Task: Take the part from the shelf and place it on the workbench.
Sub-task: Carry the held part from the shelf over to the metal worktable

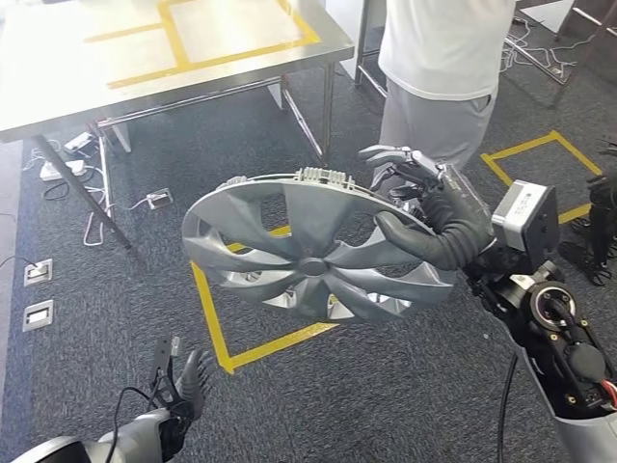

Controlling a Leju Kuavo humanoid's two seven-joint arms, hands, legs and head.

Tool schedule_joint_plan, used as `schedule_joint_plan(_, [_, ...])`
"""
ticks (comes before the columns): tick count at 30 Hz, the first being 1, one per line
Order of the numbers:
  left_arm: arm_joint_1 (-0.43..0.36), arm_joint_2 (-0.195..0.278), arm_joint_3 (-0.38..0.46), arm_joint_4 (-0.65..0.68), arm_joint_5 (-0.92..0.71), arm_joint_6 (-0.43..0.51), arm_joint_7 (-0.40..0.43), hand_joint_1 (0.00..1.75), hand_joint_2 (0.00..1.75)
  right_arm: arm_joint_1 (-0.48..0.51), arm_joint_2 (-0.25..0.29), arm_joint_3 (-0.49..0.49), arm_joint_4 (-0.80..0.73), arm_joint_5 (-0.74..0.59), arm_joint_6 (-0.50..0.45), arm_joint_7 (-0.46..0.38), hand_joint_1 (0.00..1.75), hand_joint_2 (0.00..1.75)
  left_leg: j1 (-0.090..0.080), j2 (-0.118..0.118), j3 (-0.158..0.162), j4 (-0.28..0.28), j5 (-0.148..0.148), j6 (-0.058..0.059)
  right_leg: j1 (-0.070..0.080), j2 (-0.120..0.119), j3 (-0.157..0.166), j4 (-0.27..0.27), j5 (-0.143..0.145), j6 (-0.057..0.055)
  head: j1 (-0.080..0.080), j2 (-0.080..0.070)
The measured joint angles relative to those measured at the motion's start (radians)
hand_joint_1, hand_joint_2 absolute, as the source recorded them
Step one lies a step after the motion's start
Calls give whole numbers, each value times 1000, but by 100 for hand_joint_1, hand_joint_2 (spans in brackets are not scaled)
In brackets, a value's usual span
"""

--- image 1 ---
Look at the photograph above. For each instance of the person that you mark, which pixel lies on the person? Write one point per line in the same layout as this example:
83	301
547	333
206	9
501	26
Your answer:
443	45

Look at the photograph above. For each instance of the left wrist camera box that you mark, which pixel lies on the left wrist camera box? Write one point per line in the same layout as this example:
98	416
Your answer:
161	358

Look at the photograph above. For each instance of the yellow floor tape square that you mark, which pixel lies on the yellow floor tape square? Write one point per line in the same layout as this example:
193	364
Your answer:
212	319
520	145

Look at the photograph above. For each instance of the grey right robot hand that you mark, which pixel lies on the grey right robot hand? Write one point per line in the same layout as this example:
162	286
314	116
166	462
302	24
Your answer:
458	217

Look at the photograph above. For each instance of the yellow tape on workbench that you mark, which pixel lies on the yellow tape on workbench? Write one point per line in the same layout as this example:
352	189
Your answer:
172	35

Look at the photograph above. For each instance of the steel floor socket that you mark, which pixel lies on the steel floor socket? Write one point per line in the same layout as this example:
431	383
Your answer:
38	273
159	199
38	315

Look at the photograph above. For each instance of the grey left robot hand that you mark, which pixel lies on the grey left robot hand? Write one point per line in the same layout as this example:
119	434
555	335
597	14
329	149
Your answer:
192	383

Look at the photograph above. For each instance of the steel workbench table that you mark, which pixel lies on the steel workbench table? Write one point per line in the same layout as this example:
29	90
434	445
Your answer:
57	96

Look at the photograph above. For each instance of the white power strip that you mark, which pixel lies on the white power strip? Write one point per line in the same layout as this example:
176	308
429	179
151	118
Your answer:
78	142
62	169

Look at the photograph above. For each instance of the silver wheel hubcap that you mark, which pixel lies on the silver wheel hubcap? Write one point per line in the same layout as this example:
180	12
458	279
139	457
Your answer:
308	211

